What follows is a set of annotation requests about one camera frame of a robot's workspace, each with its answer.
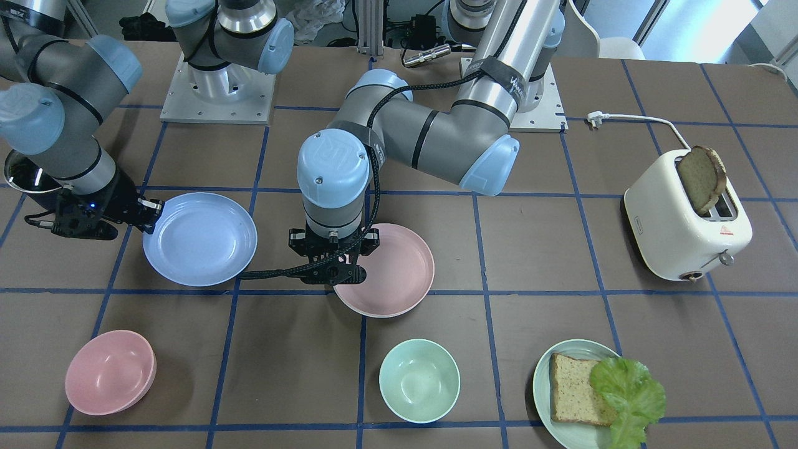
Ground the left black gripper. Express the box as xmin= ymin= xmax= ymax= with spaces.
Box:
xmin=288 ymin=226 xmax=380 ymax=286

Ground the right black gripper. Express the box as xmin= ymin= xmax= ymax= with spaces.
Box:
xmin=25 ymin=168 xmax=165 ymax=241

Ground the pink plate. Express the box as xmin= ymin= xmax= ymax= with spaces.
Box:
xmin=334 ymin=223 xmax=435 ymax=318

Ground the blue plate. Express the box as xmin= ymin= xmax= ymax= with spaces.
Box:
xmin=143 ymin=191 xmax=257 ymax=287

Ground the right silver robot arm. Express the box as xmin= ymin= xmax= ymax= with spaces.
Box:
xmin=2 ymin=1 xmax=296 ymax=241

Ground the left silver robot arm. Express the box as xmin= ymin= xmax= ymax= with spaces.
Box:
xmin=276 ymin=1 xmax=565 ymax=285

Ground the dark blue saucepan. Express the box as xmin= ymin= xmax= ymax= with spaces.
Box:
xmin=3 ymin=150 xmax=62 ymax=211

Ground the green bowl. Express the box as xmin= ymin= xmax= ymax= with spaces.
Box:
xmin=378 ymin=339 xmax=461 ymax=424

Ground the pink bowl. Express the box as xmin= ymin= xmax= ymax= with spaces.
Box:
xmin=64 ymin=330 xmax=157 ymax=416

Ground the bread slice on plate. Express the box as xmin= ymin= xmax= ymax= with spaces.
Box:
xmin=550 ymin=352 xmax=617 ymax=427

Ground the green plate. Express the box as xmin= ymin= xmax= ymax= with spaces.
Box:
xmin=531 ymin=339 xmax=619 ymax=448

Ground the green lettuce leaf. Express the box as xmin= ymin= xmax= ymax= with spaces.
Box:
xmin=590 ymin=356 xmax=666 ymax=448

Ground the white toaster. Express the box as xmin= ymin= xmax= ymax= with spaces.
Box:
xmin=622 ymin=148 xmax=752 ymax=281

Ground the bread slice in toaster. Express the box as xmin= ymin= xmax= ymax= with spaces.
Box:
xmin=676 ymin=145 xmax=727 ymax=216

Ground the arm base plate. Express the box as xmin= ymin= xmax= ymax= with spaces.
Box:
xmin=160 ymin=60 xmax=276 ymax=125
xmin=460 ymin=57 xmax=568 ymax=133

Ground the aluminium frame post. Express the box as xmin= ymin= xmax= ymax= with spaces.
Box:
xmin=352 ymin=0 xmax=385 ymax=60

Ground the white toaster power cable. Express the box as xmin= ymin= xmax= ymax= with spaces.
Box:
xmin=587 ymin=62 xmax=798 ymax=150

